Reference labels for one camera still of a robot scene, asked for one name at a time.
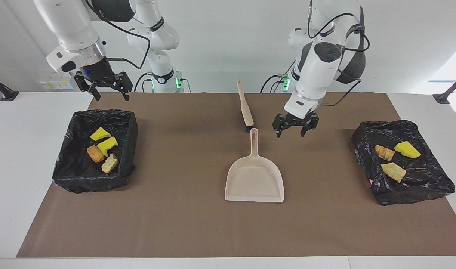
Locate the brown oval sponge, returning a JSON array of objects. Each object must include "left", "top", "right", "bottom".
[{"left": 87, "top": 145, "right": 105, "bottom": 163}]

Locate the closed black bag bin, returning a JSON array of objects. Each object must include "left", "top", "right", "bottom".
[{"left": 351, "top": 120, "right": 456, "bottom": 206}]

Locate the notched yellow sponge piece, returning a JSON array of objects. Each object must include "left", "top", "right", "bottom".
[{"left": 97, "top": 136, "right": 118, "bottom": 157}]

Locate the brown table mat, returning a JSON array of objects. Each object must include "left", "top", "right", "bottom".
[{"left": 16, "top": 92, "right": 456, "bottom": 258}]

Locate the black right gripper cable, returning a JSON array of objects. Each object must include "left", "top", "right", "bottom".
[{"left": 84, "top": 0, "right": 152, "bottom": 70}]

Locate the small beige sponge block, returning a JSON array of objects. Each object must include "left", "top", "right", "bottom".
[{"left": 101, "top": 154, "right": 120, "bottom": 174}]

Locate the wedge yellow sponge piece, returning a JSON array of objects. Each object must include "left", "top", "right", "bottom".
[{"left": 90, "top": 127, "right": 112, "bottom": 142}]

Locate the angular beige sponge chunk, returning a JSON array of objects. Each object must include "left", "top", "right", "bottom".
[{"left": 380, "top": 162, "right": 407, "bottom": 184}]

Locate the pink plastic dustpan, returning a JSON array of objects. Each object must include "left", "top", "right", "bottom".
[{"left": 225, "top": 128, "right": 285, "bottom": 203}]

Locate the black base cable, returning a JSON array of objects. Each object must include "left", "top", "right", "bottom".
[
  {"left": 260, "top": 60, "right": 296, "bottom": 93},
  {"left": 134, "top": 72, "right": 154, "bottom": 93}
]

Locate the pink hand brush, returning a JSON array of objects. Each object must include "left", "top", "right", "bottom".
[{"left": 237, "top": 80, "right": 255, "bottom": 133}]

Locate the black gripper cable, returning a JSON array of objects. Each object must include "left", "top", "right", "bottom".
[
  {"left": 307, "top": 0, "right": 370, "bottom": 107},
  {"left": 84, "top": 0, "right": 152, "bottom": 70}
]

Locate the open bin with black bag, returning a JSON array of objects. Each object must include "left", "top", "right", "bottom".
[{"left": 52, "top": 109, "right": 139, "bottom": 194}]

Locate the white wall power box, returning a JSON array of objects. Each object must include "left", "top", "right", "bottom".
[{"left": 37, "top": 72, "right": 79, "bottom": 90}]

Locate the black right base cable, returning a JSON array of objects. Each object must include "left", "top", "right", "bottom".
[{"left": 134, "top": 72, "right": 154, "bottom": 93}]

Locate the black clamp post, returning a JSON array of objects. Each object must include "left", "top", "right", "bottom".
[
  {"left": 0, "top": 72, "right": 19, "bottom": 102},
  {"left": 433, "top": 73, "right": 456, "bottom": 104}
]

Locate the rounded beige sponge chunk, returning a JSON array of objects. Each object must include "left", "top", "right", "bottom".
[{"left": 374, "top": 145, "right": 395, "bottom": 162}]

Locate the green and yellow sponge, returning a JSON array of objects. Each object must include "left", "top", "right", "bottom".
[{"left": 394, "top": 141, "right": 422, "bottom": 159}]

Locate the black left base cable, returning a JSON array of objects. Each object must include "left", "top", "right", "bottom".
[{"left": 260, "top": 60, "right": 296, "bottom": 93}]

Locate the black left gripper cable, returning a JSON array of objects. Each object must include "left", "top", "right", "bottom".
[{"left": 307, "top": 0, "right": 370, "bottom": 107}]

